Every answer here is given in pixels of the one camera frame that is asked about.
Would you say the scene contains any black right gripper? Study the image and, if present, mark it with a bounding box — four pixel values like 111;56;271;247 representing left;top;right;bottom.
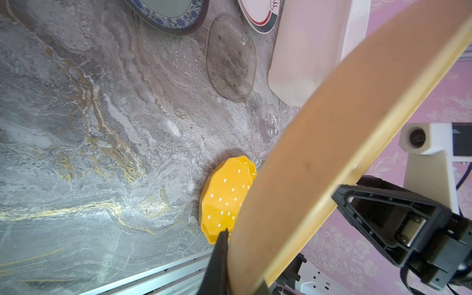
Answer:
332;176;472;290

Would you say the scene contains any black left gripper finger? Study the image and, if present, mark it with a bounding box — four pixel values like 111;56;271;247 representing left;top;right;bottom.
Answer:
197;229;230;295

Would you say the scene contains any yellow dotted scalloped plate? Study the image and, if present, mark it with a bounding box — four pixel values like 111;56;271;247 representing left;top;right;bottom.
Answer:
199;156;257;245

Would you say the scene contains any plain cream yellow plate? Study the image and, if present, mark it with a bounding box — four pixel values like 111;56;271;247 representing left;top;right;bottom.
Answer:
227;1;472;295

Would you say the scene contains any white plate green red rim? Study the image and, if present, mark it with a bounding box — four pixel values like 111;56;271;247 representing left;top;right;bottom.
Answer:
237;0;281;34

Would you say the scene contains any white plastic bin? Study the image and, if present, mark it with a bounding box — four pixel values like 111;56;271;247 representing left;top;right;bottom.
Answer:
267;0;371;107

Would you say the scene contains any small clear glass dish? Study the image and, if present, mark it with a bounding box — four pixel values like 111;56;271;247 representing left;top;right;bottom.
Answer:
251;105;283;161

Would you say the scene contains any clear glass oval plate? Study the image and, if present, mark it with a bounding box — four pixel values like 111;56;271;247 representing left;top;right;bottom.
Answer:
206;13;257;103

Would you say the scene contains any teal blue floral plate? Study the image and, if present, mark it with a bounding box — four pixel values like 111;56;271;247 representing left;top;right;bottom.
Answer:
125;0;210;36

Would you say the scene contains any aluminium rail frame front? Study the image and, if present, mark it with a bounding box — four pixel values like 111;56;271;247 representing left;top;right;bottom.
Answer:
86;249;213;295

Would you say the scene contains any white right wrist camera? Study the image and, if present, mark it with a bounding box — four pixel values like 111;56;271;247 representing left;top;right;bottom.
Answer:
399;122;472;214

